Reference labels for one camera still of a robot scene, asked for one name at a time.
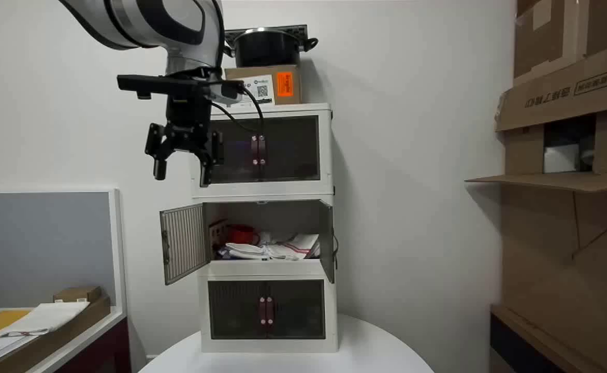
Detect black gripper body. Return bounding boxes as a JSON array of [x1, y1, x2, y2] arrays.
[[142, 91, 224, 164]]

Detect smoked translucent cabinet door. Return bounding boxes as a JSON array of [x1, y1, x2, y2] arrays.
[[206, 280, 269, 339], [156, 201, 208, 289], [316, 201, 340, 287], [264, 277, 327, 339], [206, 117, 258, 185], [254, 114, 320, 185]]

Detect white three-tier cabinet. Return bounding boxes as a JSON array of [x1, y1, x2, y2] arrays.
[[191, 102, 340, 353]]

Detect red packaged item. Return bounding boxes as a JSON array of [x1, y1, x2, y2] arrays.
[[206, 219, 258, 252]]

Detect white red-striped cloth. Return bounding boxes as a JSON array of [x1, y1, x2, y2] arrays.
[[217, 233, 320, 263]]

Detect cardboard box with orange sticker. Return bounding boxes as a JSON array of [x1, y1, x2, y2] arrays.
[[224, 63, 303, 107]]

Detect black cooking pot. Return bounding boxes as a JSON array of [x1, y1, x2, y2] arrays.
[[221, 24, 319, 68]]

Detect grey partition panel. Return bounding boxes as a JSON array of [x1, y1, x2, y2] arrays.
[[0, 185, 126, 313]]

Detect small cardboard piece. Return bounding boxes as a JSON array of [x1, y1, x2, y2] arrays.
[[51, 284, 104, 305]]

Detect white paper sheets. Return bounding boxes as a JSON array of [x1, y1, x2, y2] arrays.
[[0, 298, 90, 362]]

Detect desk with dark front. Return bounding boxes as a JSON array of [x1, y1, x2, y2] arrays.
[[0, 307, 132, 373]]

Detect flat cardboard box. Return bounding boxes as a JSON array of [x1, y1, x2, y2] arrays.
[[0, 287, 113, 373]]

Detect black plinth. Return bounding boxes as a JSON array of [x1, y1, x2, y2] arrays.
[[488, 308, 558, 373]]

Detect cardboard box with printed text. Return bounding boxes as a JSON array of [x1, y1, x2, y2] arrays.
[[494, 38, 607, 133]]

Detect large cardboard panel structure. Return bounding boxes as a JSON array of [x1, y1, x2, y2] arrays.
[[463, 106, 607, 373]]

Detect plain open cardboard box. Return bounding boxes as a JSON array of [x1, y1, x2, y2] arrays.
[[512, 0, 607, 86]]

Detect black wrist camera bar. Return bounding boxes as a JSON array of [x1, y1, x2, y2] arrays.
[[116, 72, 247, 102]]

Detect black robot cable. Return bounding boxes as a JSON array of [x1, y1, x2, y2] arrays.
[[205, 80, 269, 133]]

